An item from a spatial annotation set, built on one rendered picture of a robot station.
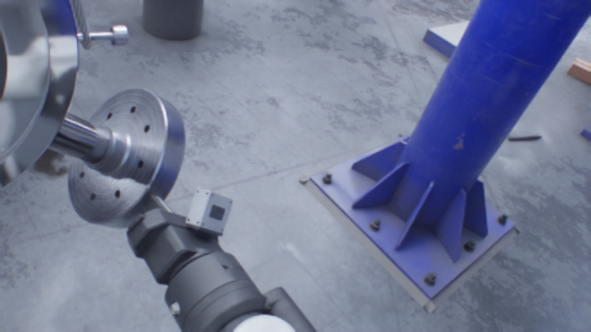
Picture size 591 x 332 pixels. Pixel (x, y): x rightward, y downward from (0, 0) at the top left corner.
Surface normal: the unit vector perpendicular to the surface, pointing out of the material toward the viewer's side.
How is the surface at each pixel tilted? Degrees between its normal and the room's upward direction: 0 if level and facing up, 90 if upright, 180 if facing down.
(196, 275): 22
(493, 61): 90
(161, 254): 49
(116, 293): 0
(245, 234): 0
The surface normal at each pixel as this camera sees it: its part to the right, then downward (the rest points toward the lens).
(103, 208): -0.48, -0.31
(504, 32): -0.72, 0.33
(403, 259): 0.22, -0.72
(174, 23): 0.27, 0.69
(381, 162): -0.45, 0.52
